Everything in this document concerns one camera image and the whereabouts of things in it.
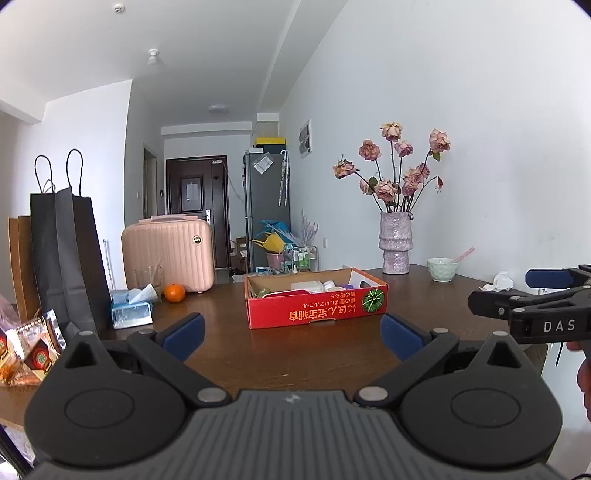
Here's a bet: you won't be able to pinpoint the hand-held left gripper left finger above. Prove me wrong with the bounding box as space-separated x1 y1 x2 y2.
60 312 232 408

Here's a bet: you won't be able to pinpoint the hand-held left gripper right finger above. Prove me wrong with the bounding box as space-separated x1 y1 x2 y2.
355 314 532 408

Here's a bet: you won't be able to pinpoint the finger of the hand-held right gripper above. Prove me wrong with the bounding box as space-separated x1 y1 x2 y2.
525 264 591 289
468 286 591 320

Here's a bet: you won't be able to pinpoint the red cardboard box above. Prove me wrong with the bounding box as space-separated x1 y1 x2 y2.
244 267 389 330

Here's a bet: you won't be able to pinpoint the person's right hand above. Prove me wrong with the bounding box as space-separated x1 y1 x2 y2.
566 340 591 416

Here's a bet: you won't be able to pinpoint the crumpled white tissue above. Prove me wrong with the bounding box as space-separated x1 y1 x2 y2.
480 271 516 293

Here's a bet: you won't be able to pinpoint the pale green bowl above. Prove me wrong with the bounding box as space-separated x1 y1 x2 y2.
427 257 461 283

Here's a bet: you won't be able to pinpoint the blue tissue pack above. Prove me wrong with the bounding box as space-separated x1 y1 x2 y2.
111 283 160 329

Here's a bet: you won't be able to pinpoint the clear drinking glass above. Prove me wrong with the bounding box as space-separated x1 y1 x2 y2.
134 265 165 304

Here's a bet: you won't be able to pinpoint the pink suitcase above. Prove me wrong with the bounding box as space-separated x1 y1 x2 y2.
121 214 217 294

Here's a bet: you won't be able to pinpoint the speckled pink vase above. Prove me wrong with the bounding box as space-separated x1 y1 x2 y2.
379 211 413 276

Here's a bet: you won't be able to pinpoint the black paper bag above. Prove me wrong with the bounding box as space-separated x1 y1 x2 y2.
55 148 113 343
30 154 75 343

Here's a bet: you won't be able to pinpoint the metal storage cart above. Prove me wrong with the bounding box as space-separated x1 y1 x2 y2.
284 244 319 274

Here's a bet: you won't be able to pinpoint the dark brown door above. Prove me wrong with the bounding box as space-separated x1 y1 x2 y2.
165 156 230 271

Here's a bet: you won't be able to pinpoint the yellow bag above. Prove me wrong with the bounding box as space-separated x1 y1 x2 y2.
262 231 287 254

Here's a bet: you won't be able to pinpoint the lilac dried bouquet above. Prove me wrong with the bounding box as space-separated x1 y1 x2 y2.
298 209 320 247

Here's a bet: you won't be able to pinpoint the red label snack packet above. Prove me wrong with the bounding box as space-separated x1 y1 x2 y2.
23 339 61 376

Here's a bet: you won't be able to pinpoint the dried pink roses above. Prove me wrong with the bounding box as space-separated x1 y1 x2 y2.
332 122 452 214

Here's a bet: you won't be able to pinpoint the grey refrigerator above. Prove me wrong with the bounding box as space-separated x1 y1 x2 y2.
243 148 291 274

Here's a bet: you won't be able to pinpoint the brown paper bag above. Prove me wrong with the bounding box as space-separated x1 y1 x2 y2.
8 216 42 324

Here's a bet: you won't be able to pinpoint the orange snack packet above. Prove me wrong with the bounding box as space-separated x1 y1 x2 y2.
0 329 28 386

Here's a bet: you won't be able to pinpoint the folded umbrella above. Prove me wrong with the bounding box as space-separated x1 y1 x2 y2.
278 150 291 208

